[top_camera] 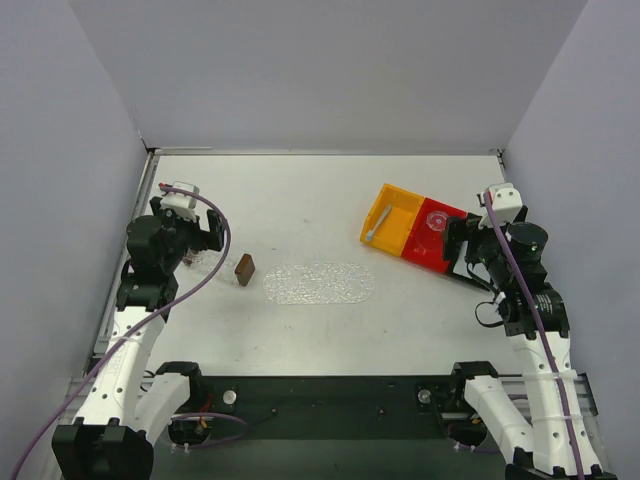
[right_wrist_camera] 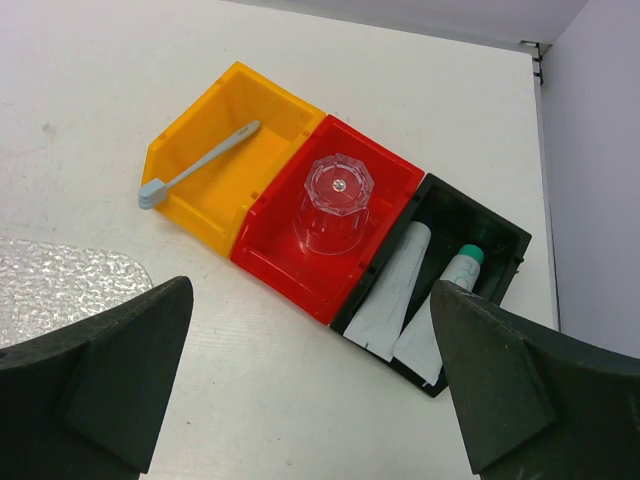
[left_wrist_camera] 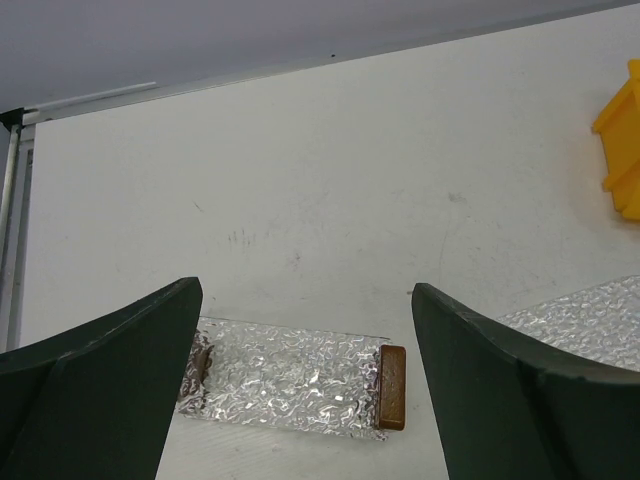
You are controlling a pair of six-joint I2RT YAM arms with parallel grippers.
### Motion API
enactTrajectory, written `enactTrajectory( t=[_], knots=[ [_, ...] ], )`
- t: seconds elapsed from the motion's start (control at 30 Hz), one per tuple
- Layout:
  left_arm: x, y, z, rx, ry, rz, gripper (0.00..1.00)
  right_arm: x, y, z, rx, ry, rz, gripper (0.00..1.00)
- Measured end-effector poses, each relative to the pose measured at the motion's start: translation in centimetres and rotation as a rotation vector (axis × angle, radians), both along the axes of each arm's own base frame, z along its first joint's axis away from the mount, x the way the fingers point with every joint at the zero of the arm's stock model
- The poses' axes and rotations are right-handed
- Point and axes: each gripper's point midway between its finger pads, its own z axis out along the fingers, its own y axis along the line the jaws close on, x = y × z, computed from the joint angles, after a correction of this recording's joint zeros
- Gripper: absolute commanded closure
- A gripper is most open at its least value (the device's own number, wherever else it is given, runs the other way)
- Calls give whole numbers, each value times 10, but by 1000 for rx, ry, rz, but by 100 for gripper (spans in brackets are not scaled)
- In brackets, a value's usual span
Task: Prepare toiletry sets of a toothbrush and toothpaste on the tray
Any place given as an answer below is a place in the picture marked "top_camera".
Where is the clear plastic cup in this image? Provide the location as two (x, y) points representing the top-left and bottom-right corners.
(425, 210), (449, 232)

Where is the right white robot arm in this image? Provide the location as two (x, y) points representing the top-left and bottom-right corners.
(443, 196), (612, 479)

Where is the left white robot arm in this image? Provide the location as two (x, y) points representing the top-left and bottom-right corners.
(52, 183), (231, 479)

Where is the light blue toothbrush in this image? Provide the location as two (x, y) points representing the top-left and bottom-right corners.
(365, 204), (392, 243)

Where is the clear textured oval tray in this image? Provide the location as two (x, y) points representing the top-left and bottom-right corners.
(263, 263), (375, 305)

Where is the black plastic bin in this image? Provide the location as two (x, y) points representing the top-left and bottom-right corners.
(446, 260), (491, 291)

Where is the red plastic bin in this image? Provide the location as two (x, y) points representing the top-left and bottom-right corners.
(401, 198), (467, 274)

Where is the yellow plastic bin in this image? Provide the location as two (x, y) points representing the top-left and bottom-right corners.
(360, 183), (425, 257)

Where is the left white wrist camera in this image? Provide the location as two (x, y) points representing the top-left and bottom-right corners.
(160, 182), (200, 222)

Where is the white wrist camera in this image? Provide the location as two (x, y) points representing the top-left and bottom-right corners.
(160, 182), (200, 222)
(478, 183), (523, 227)

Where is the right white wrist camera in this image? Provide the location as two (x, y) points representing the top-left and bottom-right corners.
(478, 183), (523, 227)

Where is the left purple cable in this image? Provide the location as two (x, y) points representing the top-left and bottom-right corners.
(9, 185), (232, 480)

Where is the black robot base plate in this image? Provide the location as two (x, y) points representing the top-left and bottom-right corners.
(166, 375), (488, 447)

